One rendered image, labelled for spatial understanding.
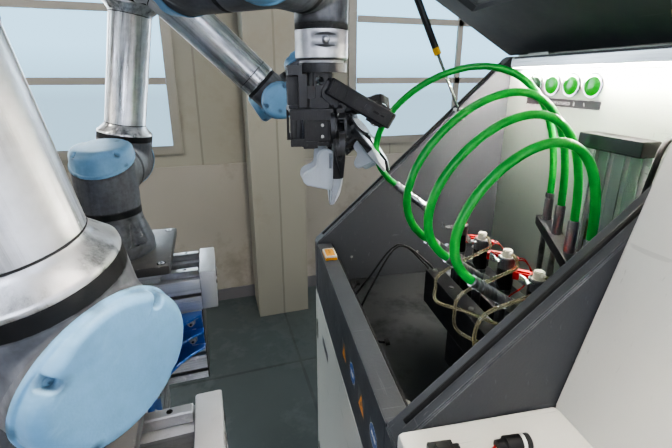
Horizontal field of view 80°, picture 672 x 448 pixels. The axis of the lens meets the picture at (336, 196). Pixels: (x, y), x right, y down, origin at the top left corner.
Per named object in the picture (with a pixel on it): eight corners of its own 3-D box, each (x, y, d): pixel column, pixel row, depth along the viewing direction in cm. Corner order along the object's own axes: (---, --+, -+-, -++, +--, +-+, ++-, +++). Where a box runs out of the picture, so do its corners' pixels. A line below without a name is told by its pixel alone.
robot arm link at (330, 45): (341, 34, 60) (354, 27, 53) (341, 66, 62) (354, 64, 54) (292, 33, 59) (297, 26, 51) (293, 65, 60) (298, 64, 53)
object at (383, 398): (317, 294, 117) (317, 243, 112) (332, 292, 117) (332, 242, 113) (381, 511, 58) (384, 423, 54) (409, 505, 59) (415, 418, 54)
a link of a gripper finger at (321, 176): (302, 205, 63) (300, 147, 60) (339, 203, 64) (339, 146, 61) (304, 211, 60) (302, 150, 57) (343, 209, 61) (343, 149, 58)
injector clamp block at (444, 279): (421, 326, 95) (425, 267, 90) (460, 321, 97) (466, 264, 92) (506, 452, 63) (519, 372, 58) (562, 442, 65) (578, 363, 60)
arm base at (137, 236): (66, 270, 77) (56, 222, 74) (87, 241, 91) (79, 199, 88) (151, 260, 81) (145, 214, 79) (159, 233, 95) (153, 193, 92)
